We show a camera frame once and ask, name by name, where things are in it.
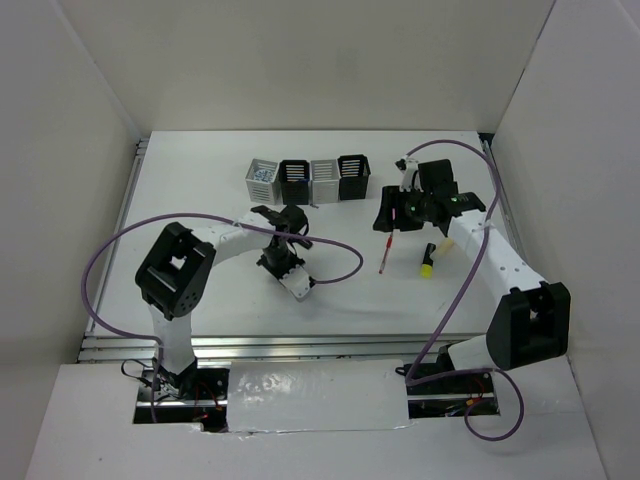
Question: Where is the black slotted container left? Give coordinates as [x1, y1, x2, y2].
[279, 159, 311, 205]

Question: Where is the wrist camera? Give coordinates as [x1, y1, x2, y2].
[279, 265, 315, 302]
[395, 156, 423, 192]

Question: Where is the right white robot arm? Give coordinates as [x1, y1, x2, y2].
[373, 158, 571, 392]

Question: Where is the silver slotted container right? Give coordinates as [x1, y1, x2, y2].
[310, 159, 340, 205]

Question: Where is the silver foil sheet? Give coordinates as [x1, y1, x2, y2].
[227, 359, 410, 433]

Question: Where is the black slotted container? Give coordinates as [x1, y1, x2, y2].
[337, 154, 371, 201]
[279, 159, 311, 205]

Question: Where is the black slotted container right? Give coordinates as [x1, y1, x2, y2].
[337, 154, 371, 201]

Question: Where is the blue patterned tape roll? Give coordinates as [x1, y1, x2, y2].
[253, 168, 274, 183]

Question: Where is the red gel pen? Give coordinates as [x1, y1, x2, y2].
[378, 231, 394, 275]

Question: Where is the silver slotted container left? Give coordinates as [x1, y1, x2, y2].
[245, 158, 280, 205]

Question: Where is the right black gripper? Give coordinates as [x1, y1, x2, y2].
[373, 185, 434, 232]

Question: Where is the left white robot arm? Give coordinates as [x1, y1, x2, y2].
[135, 206, 315, 399]

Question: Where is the pale yellow highlighter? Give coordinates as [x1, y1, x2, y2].
[433, 238, 454, 257]

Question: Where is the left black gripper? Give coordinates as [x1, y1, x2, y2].
[257, 246, 305, 288]

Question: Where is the aluminium rail frame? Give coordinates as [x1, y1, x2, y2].
[77, 132, 526, 426]

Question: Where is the black yellow highlighter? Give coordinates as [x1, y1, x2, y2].
[420, 243, 437, 278]

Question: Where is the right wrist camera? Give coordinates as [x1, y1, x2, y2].
[395, 156, 423, 192]

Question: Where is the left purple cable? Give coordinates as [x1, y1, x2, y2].
[81, 212, 365, 426]

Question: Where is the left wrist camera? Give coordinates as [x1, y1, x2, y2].
[279, 265, 315, 302]

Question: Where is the silver slotted container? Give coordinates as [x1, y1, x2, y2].
[310, 159, 340, 205]
[245, 158, 280, 205]

